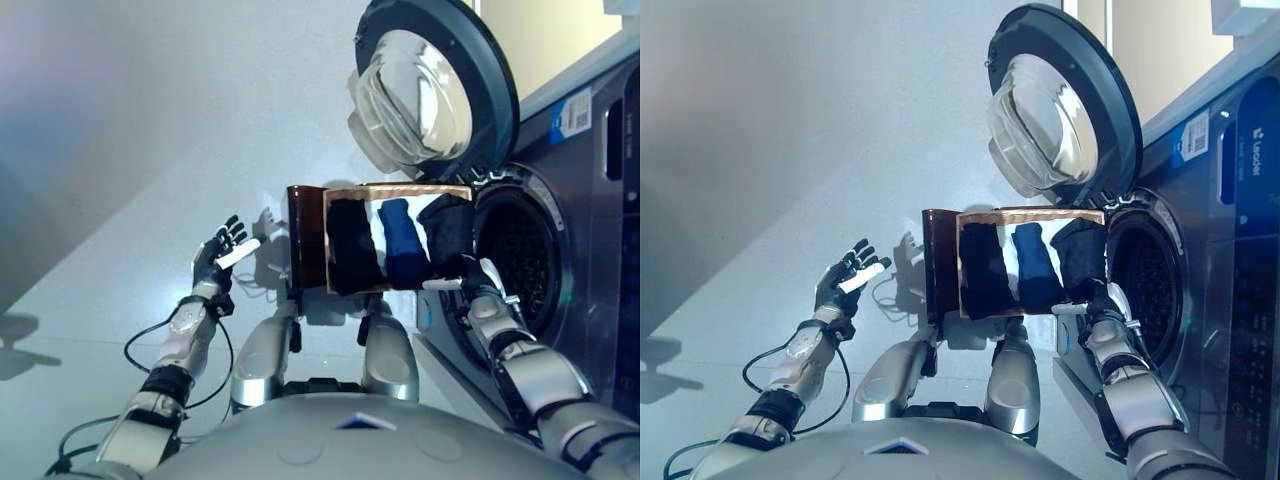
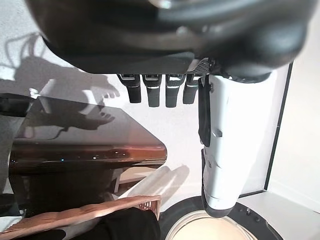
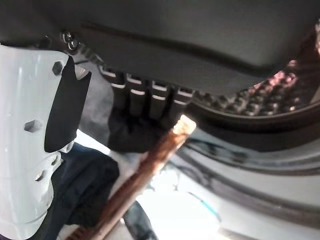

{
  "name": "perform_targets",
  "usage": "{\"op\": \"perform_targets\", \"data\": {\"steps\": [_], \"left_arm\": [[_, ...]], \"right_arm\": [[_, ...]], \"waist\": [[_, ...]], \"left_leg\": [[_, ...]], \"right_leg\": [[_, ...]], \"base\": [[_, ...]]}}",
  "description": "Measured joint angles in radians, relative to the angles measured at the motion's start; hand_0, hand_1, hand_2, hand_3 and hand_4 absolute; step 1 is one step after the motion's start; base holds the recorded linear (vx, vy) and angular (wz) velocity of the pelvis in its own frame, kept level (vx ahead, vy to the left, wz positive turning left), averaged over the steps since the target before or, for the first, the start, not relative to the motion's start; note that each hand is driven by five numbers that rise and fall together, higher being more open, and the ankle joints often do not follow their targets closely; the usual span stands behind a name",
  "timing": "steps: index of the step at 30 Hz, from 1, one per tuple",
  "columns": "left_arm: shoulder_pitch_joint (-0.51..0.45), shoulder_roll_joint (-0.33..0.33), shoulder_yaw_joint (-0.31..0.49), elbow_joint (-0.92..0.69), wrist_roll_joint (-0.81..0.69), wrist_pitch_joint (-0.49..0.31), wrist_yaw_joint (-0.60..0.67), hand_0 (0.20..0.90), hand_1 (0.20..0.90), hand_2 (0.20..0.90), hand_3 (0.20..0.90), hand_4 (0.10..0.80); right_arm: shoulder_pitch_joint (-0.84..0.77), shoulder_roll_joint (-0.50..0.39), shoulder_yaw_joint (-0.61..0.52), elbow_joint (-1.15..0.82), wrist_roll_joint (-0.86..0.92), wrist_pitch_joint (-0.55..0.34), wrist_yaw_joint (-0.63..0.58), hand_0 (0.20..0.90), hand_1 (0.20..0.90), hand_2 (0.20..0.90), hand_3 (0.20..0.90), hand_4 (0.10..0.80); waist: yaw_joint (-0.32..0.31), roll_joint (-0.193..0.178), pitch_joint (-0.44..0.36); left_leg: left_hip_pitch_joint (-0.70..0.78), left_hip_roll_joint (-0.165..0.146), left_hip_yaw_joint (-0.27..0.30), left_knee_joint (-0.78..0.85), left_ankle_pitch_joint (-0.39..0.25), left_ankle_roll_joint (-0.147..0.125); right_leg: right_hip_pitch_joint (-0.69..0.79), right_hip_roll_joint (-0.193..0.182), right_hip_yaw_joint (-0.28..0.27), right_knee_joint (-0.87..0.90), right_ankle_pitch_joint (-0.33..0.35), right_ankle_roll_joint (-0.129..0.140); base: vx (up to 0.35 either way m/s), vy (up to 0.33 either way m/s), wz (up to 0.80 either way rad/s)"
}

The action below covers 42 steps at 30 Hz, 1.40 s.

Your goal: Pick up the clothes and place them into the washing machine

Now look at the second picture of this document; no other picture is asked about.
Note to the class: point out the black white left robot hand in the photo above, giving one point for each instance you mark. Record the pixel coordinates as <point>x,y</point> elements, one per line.
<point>175,32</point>

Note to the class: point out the large black garment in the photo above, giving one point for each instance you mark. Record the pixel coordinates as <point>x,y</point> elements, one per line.
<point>120,227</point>

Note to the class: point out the wicker laundry basket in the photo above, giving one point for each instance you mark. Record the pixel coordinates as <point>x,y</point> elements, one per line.
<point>100,210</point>

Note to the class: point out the round glass washer door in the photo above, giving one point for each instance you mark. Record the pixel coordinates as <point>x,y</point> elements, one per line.
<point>200,230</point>

